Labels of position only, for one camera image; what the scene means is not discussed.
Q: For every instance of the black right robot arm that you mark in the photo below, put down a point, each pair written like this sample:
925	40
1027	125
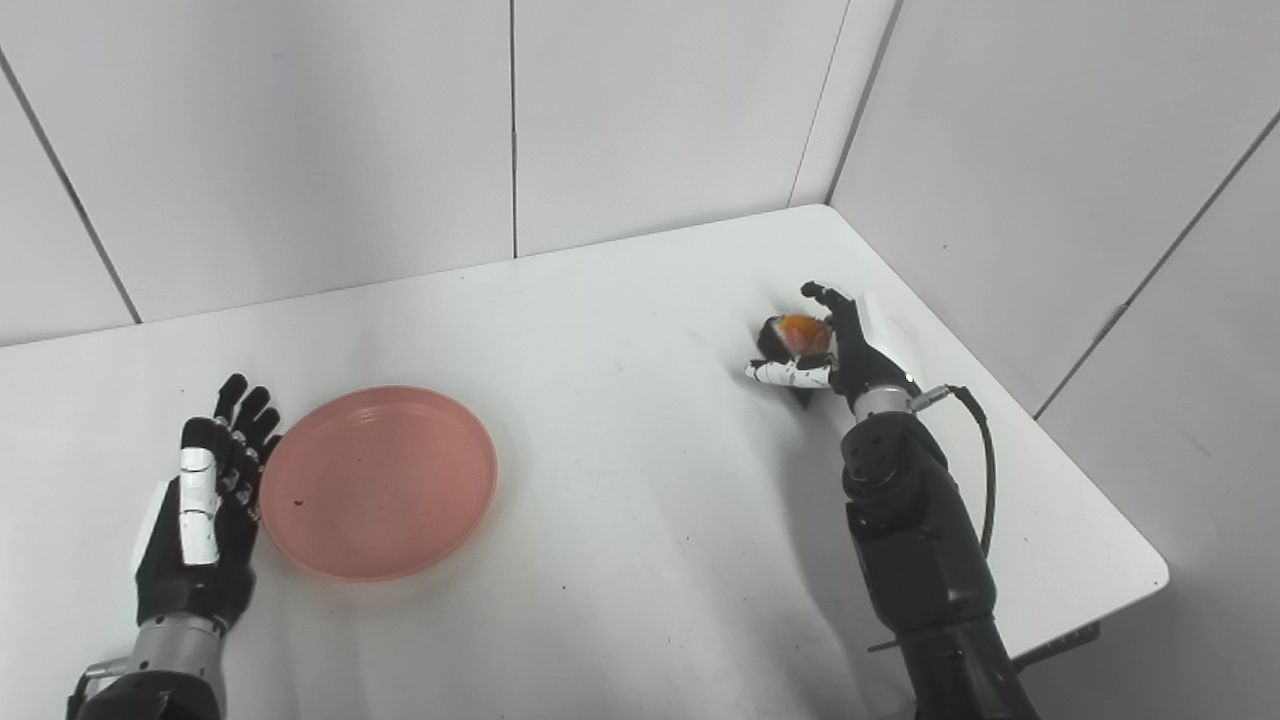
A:
925	560

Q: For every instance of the cake slice with fruit topping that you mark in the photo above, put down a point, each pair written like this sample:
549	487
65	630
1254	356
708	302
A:
792	340

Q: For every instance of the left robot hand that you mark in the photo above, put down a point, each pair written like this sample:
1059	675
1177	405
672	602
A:
205	520

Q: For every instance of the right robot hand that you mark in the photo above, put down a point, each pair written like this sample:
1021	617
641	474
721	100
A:
835	360

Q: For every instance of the pink round plate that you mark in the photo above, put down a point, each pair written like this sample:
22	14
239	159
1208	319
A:
379	483

